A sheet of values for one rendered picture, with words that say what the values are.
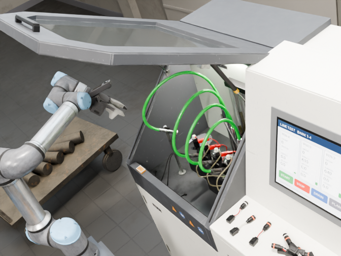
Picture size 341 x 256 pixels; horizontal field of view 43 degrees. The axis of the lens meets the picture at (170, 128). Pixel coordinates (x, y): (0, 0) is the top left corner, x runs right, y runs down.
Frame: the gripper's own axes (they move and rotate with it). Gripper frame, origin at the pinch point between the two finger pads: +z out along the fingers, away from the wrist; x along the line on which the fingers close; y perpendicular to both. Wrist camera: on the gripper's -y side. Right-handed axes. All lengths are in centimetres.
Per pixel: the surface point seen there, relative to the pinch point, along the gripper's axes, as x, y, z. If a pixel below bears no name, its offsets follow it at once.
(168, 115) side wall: -27.1, 2.4, 24.0
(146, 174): -1.6, 26.5, 26.5
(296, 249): 64, -13, 73
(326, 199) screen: 62, -34, 70
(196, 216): 32, 15, 48
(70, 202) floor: -113, 150, 9
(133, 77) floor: -289, 88, 14
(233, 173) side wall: 33, -13, 49
